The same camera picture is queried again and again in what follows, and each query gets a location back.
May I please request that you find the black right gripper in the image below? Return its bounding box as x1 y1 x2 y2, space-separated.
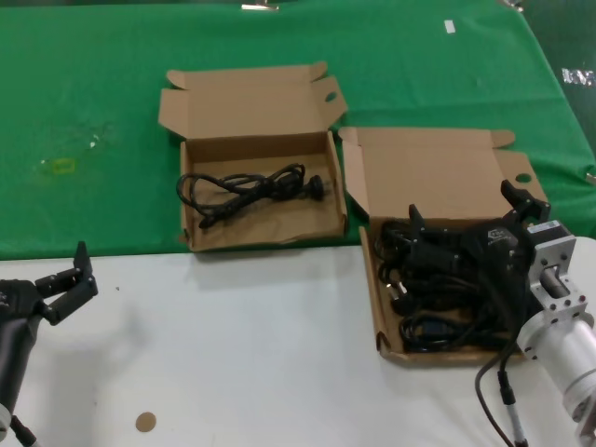
407 180 552 337

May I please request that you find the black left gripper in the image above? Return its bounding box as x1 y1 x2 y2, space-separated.
0 240 100 411

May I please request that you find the black power cable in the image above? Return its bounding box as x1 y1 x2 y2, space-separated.
376 219 467 263
399 311 522 354
381 273 527 320
175 162 331 230

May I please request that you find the open cardboard box torn corner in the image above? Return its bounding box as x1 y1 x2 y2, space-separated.
338 125 550 370

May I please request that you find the shallow open cardboard box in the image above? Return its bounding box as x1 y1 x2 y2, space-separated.
157 60 349 253

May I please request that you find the crumpled silver foil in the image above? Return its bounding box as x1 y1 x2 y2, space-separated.
562 68 596 87

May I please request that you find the green table cloth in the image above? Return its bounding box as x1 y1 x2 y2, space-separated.
0 3 596 262

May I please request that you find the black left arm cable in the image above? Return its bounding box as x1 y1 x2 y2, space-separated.
8 413 39 447

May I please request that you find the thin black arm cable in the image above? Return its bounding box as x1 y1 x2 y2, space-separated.
474 344 519 447

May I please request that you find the black cable with silver connector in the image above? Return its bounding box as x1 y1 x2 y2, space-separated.
496 344 530 447

